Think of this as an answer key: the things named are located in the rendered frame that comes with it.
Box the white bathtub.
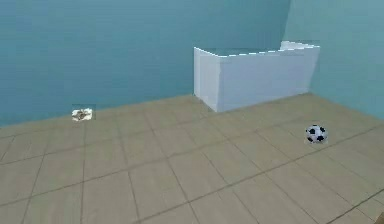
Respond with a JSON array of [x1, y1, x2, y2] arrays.
[[193, 40, 321, 113]]

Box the white crumpled cloth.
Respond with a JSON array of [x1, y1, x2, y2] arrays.
[[71, 107, 93, 122]]

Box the black and white ball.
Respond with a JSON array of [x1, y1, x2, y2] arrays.
[[305, 124, 328, 145]]

